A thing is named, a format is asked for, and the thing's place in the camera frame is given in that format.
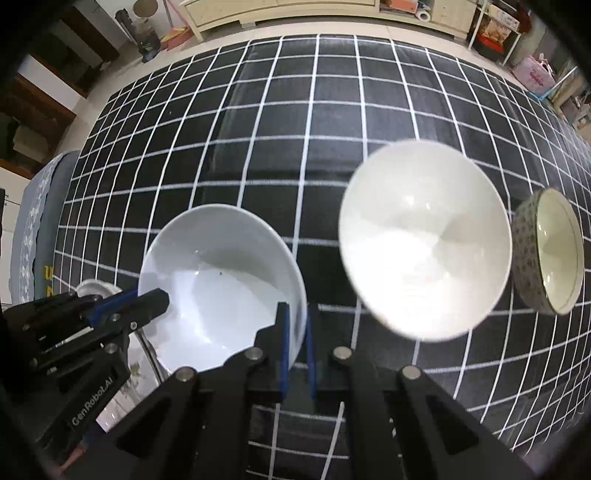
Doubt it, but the patterned green bowl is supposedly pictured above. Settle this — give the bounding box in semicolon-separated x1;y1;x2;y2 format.
510;187;585;315

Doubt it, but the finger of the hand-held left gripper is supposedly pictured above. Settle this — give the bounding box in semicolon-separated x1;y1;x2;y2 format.
7;290;139;333
28;288;170;370

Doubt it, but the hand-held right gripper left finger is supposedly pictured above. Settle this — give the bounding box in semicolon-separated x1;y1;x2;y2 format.
60;302;291;480

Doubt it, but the beige low cabinet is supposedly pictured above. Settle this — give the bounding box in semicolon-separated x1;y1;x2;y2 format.
178;0;483;42

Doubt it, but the red dustpan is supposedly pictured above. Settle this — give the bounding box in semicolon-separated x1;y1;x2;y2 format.
161;25;192;49

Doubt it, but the white shelf rack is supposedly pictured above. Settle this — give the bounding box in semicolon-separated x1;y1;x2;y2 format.
466;0;532;65

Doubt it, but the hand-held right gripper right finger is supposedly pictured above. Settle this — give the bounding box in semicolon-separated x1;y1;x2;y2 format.
305;305;536;480

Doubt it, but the upright vacuum cleaner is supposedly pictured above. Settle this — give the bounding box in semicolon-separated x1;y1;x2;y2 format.
115;9;162;63

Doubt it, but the brown wooden door frame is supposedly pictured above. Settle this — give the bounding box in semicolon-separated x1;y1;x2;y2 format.
0;74;77;181
30;0;121;97

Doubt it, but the plain white bowl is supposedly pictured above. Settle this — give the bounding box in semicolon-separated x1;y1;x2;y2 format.
338;140;513;343

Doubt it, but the bluish white bowl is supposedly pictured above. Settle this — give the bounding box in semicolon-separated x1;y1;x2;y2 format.
137;204;308;376

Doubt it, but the pink bag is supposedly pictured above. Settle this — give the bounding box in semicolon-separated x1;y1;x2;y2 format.
512;53;557;97

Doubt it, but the black checked tablecloth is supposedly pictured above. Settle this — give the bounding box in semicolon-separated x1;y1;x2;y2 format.
53;33;591;480

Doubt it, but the purple floral white plate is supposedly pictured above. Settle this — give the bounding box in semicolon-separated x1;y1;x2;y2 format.
95;323;165;430

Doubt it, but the grey lace-covered seat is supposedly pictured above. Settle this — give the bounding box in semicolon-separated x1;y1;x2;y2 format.
9;148;83;308

